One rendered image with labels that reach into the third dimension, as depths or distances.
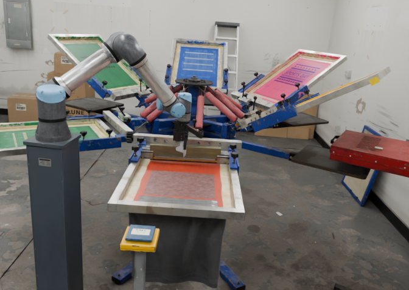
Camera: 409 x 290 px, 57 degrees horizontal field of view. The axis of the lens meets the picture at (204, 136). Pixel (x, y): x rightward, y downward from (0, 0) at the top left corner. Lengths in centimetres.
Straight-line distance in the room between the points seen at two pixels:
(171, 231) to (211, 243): 19
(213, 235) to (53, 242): 76
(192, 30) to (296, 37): 165
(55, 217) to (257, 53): 486
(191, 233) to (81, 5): 515
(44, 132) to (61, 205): 34
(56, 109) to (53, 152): 19
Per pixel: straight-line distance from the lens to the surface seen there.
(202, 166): 217
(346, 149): 234
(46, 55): 672
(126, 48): 179
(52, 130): 177
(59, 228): 192
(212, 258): 187
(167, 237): 181
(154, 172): 205
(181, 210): 163
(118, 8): 632
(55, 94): 174
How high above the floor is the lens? 175
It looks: 17 degrees down
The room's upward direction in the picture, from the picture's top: 4 degrees clockwise
